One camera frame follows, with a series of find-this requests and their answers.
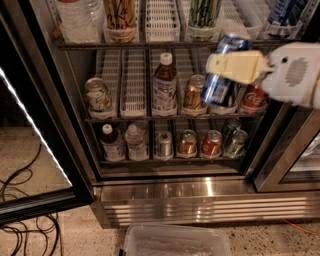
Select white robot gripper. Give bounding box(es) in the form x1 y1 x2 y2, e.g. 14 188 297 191
206 42 320 109

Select blue pepsi can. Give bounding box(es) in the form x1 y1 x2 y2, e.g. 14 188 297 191
201 33 252 107

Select red coca cola can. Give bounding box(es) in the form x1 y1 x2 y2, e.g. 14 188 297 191
242 85 266 108

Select green can bottom behind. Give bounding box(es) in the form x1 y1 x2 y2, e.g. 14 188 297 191
221 118 242 141

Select gold soda can middle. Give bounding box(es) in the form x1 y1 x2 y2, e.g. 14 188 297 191
183 74 206 112

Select green can bottom front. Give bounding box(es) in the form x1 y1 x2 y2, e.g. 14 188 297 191
225 130 248 157

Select brown tea bottle middle shelf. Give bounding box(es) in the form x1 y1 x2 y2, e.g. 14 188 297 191
152 52 177 116

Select brown tea bottle shelf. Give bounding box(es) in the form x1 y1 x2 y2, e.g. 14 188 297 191
152 52 177 116
100 124 125 162

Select red can bottom shelf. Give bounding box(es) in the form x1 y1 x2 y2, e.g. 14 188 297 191
201 130 222 157

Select gold can bottom shelf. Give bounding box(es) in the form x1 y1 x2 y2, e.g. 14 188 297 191
178 129 197 155

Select stainless steel fridge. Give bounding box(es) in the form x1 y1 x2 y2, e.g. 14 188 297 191
54 0 320 228

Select silver can bottom shelf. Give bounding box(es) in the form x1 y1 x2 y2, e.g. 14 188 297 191
157 131 172 157

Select clear water bottle bottom shelf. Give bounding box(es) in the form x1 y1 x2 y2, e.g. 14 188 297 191
125 124 148 161

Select clear water bottle shelf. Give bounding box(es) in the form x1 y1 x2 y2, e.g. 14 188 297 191
125 124 148 161
55 0 103 44

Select white green can left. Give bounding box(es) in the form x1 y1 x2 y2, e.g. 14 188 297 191
85 77 112 113

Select brown tea bottle bottom shelf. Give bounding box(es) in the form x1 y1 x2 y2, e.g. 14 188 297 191
100 124 125 162

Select clear water bottle top shelf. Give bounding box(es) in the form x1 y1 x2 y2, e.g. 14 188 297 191
55 0 103 44

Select open glass fridge door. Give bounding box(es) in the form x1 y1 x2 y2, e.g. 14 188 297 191
0 0 94 225

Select clear plastic bin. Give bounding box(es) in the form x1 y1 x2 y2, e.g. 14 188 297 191
118 224 232 256

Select orange cable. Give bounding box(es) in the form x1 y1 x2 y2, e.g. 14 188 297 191
283 219 320 238

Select black floor cables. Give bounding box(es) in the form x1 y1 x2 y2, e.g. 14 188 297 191
0 141 64 256

